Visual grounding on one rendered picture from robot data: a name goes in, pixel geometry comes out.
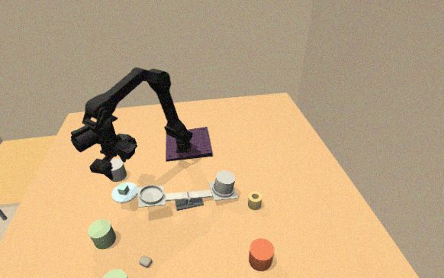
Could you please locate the green cylinder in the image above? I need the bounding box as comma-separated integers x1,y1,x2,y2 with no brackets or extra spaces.
103,270,128,278
88,219,116,249

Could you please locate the orange-brown cylinder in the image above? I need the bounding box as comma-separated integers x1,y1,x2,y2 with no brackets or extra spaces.
249,238,275,272

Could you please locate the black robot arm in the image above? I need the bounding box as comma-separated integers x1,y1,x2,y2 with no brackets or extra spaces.
71,67,193,160

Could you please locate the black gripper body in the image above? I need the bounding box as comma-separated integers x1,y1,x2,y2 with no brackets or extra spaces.
89,133,131,175

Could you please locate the pale yellow tape roll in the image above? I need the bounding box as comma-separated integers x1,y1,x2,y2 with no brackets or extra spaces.
248,191,262,210

